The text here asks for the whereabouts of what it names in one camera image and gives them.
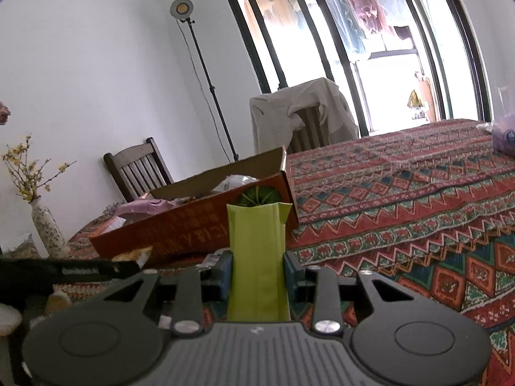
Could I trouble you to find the white jacket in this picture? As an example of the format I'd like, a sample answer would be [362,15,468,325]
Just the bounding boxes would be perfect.
[249,77,360,154]

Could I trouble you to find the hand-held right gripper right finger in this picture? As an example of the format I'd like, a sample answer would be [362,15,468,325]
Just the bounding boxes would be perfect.
[283,249,417,337]

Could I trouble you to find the person's left hand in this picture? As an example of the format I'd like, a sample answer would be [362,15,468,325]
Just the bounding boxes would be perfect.
[0,291,74,337]

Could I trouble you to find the white snack packet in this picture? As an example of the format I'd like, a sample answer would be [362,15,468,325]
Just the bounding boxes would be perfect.
[200,249,227,271]
[211,174,259,194]

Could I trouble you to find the hanging blue denim garment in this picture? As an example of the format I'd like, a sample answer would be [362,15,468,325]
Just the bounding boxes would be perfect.
[318,0,368,55]

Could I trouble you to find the red-bordered snack packet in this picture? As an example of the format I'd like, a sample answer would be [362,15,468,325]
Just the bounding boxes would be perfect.
[94,216,128,237]

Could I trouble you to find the long green snack packet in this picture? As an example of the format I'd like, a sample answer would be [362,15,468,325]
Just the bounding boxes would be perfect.
[226,202,293,323]

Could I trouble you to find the black-framed sliding glass door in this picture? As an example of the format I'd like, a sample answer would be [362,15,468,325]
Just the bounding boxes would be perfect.
[217,0,494,137]

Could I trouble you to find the dark wooden chair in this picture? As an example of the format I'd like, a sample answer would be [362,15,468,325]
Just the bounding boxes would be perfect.
[103,137,175,203]

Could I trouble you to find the floral ceramic vase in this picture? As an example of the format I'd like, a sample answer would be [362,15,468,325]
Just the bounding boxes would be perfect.
[31,199,67,259]

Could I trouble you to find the black light stand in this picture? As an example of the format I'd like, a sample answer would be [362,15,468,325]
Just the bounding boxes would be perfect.
[169,0,239,164]

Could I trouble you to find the hanging orange garment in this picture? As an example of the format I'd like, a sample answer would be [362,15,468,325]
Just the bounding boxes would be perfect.
[241,0,307,30]

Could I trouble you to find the crumpled white snack packet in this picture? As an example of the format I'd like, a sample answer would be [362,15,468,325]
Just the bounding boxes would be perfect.
[200,249,227,271]

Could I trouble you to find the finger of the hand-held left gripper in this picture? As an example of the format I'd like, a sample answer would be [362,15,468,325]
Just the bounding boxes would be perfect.
[108,261,142,279]

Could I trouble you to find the pink snack packet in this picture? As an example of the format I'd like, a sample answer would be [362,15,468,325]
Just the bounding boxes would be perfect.
[115,198,178,220]

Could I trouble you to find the orange cardboard box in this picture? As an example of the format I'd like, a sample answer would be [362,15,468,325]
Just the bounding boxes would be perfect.
[89,145,300,268]

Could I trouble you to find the purple tissue pack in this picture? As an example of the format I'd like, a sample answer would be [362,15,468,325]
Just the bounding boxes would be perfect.
[493,116,515,154]

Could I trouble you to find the hanging maroon shirt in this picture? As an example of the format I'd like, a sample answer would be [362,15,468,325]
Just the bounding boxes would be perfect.
[344,0,396,35]

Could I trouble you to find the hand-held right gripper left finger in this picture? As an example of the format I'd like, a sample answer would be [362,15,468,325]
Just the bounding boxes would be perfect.
[100,249,235,337]

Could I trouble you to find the jacket-draped wooden chair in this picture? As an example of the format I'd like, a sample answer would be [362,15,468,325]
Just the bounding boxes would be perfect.
[287,105,331,153]

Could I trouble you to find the yellow cracker packet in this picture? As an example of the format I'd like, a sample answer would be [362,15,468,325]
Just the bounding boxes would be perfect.
[112,246,154,267]

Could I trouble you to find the yellow flower branches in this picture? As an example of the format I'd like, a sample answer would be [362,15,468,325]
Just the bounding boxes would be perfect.
[2,134,77,204]

